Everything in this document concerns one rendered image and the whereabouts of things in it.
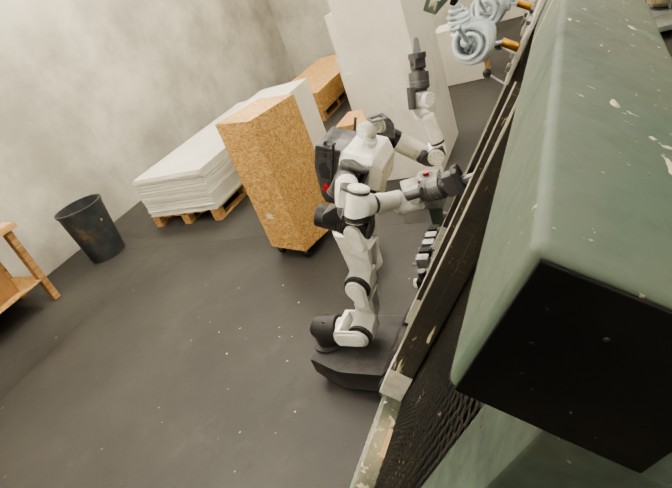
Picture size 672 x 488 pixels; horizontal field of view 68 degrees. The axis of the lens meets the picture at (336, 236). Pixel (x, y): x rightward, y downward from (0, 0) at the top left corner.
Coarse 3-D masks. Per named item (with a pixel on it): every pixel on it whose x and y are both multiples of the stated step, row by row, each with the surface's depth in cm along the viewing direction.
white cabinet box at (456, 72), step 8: (440, 32) 654; (448, 32) 650; (440, 40) 659; (448, 40) 656; (440, 48) 665; (448, 48) 662; (448, 56) 667; (448, 64) 673; (456, 64) 670; (464, 64) 666; (480, 64) 659; (488, 64) 685; (448, 72) 679; (456, 72) 676; (464, 72) 672; (472, 72) 668; (480, 72) 665; (448, 80) 686; (456, 80) 682; (464, 80) 678; (472, 80) 674
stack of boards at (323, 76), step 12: (324, 60) 916; (312, 72) 858; (324, 72) 824; (336, 72) 793; (312, 84) 776; (324, 84) 749; (336, 84) 779; (324, 96) 740; (336, 96) 776; (324, 108) 738; (336, 108) 777; (324, 120) 744
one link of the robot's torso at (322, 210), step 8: (320, 208) 236; (328, 208) 234; (336, 208) 227; (320, 216) 235; (328, 216) 231; (336, 216) 229; (320, 224) 237; (328, 224) 234; (336, 224) 234; (368, 224) 230; (368, 232) 230
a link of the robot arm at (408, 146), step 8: (408, 136) 228; (400, 144) 226; (408, 144) 226; (416, 144) 227; (424, 144) 231; (400, 152) 230; (408, 152) 228; (416, 152) 228; (424, 152) 227; (432, 152) 225; (440, 152) 225; (416, 160) 231; (424, 160) 228; (432, 160) 227; (440, 160) 227
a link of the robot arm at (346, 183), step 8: (344, 176) 183; (352, 176) 184; (336, 184) 181; (344, 184) 172; (352, 184) 169; (360, 184) 170; (336, 192) 173; (344, 192) 171; (352, 192) 166; (360, 192) 165; (368, 192) 167; (336, 200) 173; (344, 200) 172; (344, 208) 174; (352, 224) 170; (360, 224) 170
